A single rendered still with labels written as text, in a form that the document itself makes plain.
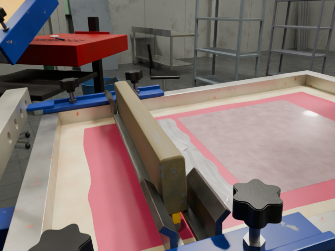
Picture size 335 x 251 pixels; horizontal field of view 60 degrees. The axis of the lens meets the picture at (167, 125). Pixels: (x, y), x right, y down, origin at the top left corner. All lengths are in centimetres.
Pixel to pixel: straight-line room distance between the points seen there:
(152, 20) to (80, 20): 194
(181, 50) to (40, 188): 796
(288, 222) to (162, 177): 14
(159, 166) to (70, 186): 22
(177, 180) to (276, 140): 31
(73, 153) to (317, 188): 43
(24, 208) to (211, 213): 23
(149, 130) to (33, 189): 18
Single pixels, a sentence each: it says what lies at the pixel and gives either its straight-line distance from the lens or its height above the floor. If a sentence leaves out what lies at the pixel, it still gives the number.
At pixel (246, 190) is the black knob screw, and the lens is 26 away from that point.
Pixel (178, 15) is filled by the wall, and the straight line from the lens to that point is 819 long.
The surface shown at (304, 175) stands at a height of 100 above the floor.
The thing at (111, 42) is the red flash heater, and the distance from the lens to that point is 164.
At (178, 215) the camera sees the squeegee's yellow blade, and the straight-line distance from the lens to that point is 36.
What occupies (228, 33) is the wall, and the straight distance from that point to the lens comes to 928.
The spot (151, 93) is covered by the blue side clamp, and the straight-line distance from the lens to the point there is 76.
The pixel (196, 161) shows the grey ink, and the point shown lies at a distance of 50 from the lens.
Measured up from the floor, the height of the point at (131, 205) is 98.
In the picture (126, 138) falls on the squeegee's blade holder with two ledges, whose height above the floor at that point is 103.
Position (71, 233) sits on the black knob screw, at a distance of 24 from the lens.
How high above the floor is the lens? 124
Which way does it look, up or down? 22 degrees down
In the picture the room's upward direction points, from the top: straight up
